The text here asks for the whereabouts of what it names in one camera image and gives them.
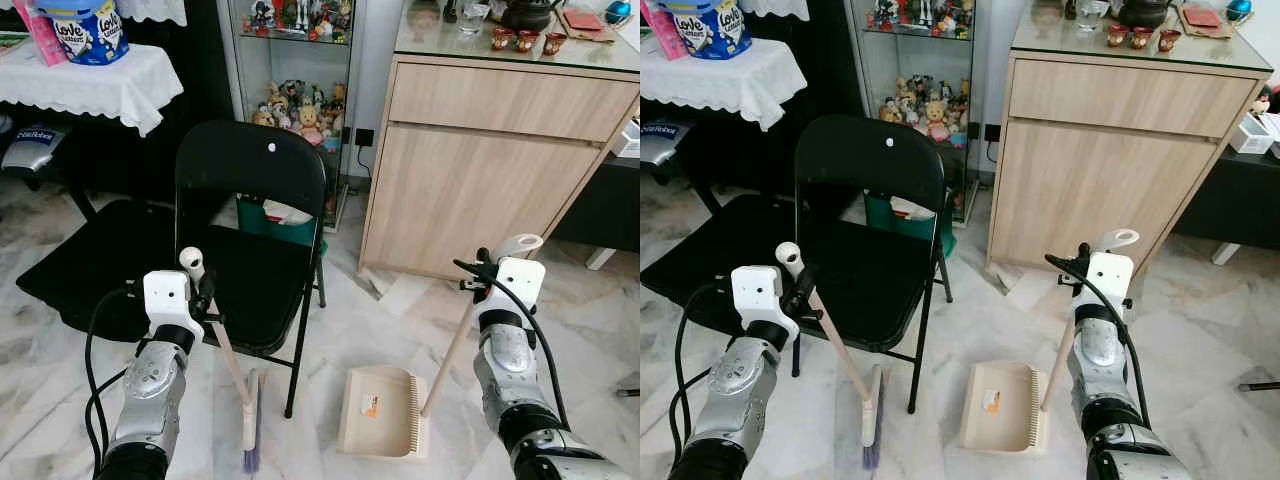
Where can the dark teapot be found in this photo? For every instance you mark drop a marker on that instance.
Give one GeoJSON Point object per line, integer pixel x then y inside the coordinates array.
{"type": "Point", "coordinates": [1147, 12]}
{"type": "Point", "coordinates": [530, 14]}

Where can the black low bench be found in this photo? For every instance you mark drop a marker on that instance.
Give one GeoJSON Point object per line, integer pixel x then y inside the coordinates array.
{"type": "Point", "coordinates": [1235, 195]}
{"type": "Point", "coordinates": [600, 205]}

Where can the grey BitRobot printed bag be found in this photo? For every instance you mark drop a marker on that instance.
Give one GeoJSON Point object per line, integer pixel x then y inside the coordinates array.
{"type": "Point", "coordinates": [35, 150]}
{"type": "Point", "coordinates": [660, 145]}

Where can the light wooden cabinet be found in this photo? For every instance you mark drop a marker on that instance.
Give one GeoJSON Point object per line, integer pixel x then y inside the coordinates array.
{"type": "Point", "coordinates": [1100, 180]}
{"type": "Point", "coordinates": [480, 180]}

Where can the black wall outlet plug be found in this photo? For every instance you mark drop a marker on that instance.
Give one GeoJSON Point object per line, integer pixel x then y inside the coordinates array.
{"type": "Point", "coordinates": [365, 137]}
{"type": "Point", "coordinates": [992, 132]}

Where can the white lace tablecloth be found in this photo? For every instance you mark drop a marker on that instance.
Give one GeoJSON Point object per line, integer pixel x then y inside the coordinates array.
{"type": "Point", "coordinates": [720, 80]}
{"type": "Point", "coordinates": [90, 85]}

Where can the flat printed booklet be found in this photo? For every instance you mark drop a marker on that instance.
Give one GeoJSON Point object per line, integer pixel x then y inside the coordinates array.
{"type": "Point", "coordinates": [12, 43]}

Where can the green bin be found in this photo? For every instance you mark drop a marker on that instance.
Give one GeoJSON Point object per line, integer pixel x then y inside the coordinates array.
{"type": "Point", "coordinates": [255, 222]}
{"type": "Point", "coordinates": [880, 220]}

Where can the blue Love Letters tin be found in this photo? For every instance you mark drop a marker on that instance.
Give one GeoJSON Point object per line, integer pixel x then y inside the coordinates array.
{"type": "Point", "coordinates": [710, 30]}
{"type": "Point", "coordinates": [85, 35]}

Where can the brown tray with red pad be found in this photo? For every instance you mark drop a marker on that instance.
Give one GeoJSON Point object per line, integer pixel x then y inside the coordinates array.
{"type": "Point", "coordinates": [1202, 18]}
{"type": "Point", "coordinates": [585, 22]}

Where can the white plastic container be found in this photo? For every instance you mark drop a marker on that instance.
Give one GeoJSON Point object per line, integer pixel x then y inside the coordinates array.
{"type": "Point", "coordinates": [1255, 135]}
{"type": "Point", "coordinates": [630, 138]}

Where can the beige broom with purple bristles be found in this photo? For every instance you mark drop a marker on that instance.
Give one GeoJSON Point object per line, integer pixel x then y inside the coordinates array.
{"type": "Point", "coordinates": [232, 365]}
{"type": "Point", "coordinates": [845, 355]}

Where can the yellow bear plush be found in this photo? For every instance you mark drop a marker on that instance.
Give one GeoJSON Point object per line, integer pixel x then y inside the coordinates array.
{"type": "Point", "coordinates": [936, 120]}
{"type": "Point", "coordinates": [308, 125]}

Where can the shiny blue ball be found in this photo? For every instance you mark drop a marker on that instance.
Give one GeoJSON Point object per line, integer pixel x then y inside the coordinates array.
{"type": "Point", "coordinates": [619, 11]}
{"type": "Point", "coordinates": [1240, 9]}

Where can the black folding chair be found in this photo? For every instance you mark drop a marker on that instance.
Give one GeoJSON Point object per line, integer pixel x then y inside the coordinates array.
{"type": "Point", "coordinates": [240, 165]}
{"type": "Point", "coordinates": [860, 160]}

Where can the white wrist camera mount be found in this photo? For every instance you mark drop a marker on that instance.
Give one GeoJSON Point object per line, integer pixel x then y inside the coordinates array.
{"type": "Point", "coordinates": [520, 285]}
{"type": "Point", "coordinates": [1110, 280]}
{"type": "Point", "coordinates": [165, 295]}
{"type": "Point", "coordinates": [755, 292]}

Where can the black table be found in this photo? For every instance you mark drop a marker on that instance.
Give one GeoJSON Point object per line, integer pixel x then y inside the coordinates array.
{"type": "Point", "coordinates": [740, 150]}
{"type": "Point", "coordinates": [110, 150]}

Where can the thin black rod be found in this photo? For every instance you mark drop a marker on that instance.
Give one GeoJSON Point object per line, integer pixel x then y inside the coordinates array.
{"type": "Point", "coordinates": [628, 391]}
{"type": "Point", "coordinates": [1260, 386]}

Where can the glass display cabinet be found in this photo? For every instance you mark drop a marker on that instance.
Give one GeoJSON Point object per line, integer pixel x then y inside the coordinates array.
{"type": "Point", "coordinates": [290, 70]}
{"type": "Point", "coordinates": [915, 65]}

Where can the pink book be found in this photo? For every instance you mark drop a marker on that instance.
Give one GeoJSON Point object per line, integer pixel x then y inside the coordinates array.
{"type": "Point", "coordinates": [658, 35]}
{"type": "Point", "coordinates": [40, 42]}

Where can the clear drinking glass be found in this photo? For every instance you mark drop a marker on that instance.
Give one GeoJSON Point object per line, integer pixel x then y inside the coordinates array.
{"type": "Point", "coordinates": [473, 18]}
{"type": "Point", "coordinates": [1092, 14]}

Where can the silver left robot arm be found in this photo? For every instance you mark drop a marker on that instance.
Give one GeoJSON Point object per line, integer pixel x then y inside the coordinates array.
{"type": "Point", "coordinates": [740, 385]}
{"type": "Point", "coordinates": [150, 385]}

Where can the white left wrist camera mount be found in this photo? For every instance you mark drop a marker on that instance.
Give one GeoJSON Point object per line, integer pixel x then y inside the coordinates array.
{"type": "Point", "coordinates": [165, 295]}
{"type": "Point", "coordinates": [755, 292]}

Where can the white crumpled cloth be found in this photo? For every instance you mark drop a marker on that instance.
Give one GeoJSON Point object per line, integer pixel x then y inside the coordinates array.
{"type": "Point", "coordinates": [288, 210]}
{"type": "Point", "coordinates": [912, 207]}

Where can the small red patterned cup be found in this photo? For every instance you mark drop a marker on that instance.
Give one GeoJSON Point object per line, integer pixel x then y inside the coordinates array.
{"type": "Point", "coordinates": [554, 44]}
{"type": "Point", "coordinates": [1117, 36]}
{"type": "Point", "coordinates": [501, 39]}
{"type": "Point", "coordinates": [526, 41]}
{"type": "Point", "coordinates": [1142, 38]}
{"type": "Point", "coordinates": [1169, 40]}

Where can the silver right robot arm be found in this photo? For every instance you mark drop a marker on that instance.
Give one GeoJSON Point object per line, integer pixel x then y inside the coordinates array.
{"type": "Point", "coordinates": [510, 360]}
{"type": "Point", "coordinates": [1100, 355]}

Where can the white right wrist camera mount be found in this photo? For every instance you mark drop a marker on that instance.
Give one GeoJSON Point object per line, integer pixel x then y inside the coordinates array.
{"type": "Point", "coordinates": [520, 285]}
{"type": "Point", "coordinates": [1110, 280]}

